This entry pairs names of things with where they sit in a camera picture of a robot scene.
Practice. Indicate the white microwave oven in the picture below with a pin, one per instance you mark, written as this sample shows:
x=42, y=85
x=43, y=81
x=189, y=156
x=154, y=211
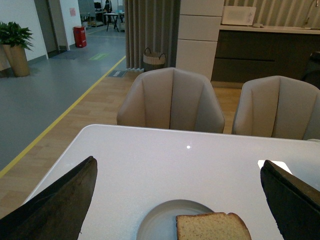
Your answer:
x=238, y=15

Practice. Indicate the white tall cabinet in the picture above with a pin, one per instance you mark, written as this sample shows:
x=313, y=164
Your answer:
x=198, y=32

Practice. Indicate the dark kitchen counter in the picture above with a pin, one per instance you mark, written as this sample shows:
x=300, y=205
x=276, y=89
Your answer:
x=247, y=53

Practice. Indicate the grey round plate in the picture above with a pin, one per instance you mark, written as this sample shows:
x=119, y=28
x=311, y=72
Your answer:
x=160, y=222

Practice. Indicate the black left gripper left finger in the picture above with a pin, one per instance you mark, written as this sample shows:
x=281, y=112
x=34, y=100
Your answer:
x=58, y=211

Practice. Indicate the beige chair left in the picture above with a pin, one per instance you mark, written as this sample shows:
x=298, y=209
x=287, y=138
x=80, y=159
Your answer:
x=171, y=98

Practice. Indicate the red fire cabinet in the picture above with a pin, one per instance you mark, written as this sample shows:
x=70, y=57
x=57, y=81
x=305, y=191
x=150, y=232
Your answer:
x=80, y=36

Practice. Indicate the brown bread slice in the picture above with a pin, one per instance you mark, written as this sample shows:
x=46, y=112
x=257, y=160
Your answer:
x=211, y=226

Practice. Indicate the woven basket with handles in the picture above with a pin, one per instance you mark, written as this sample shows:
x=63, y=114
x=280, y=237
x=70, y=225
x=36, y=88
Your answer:
x=153, y=60

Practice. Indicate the beige chair right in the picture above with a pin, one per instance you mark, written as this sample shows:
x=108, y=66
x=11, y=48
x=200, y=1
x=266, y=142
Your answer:
x=278, y=107

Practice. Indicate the grey pleated curtain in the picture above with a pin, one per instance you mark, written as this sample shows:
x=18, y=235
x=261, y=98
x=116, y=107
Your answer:
x=151, y=24

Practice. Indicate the green potted plant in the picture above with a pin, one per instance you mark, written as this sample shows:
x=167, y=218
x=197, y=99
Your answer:
x=14, y=40

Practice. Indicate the beige chair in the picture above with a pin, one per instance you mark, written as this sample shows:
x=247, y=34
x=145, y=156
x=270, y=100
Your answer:
x=278, y=107
x=171, y=98

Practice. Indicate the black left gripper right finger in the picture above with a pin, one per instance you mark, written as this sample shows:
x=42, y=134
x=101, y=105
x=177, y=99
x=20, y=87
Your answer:
x=294, y=204

